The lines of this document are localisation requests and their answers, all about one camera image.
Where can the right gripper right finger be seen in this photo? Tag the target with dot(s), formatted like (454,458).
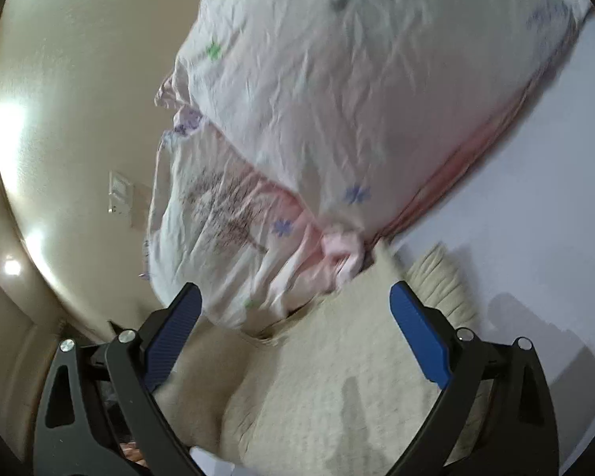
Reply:
(519,433)

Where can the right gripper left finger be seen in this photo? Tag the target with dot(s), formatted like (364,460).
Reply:
(98,415)

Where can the beige cable-knit sweater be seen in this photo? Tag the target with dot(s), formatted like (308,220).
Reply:
(334,390)

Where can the lavender bed sheet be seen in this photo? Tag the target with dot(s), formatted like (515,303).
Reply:
(521,227)

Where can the pink floral pillow left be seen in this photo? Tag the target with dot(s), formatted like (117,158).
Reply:
(249,245)

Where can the pink floral pillow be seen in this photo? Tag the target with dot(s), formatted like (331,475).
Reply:
(366,110)
(249,245)

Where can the pink floral pillow right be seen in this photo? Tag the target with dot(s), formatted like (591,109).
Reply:
(366,110)

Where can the white wall switch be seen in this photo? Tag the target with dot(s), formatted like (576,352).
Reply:
(120,195)

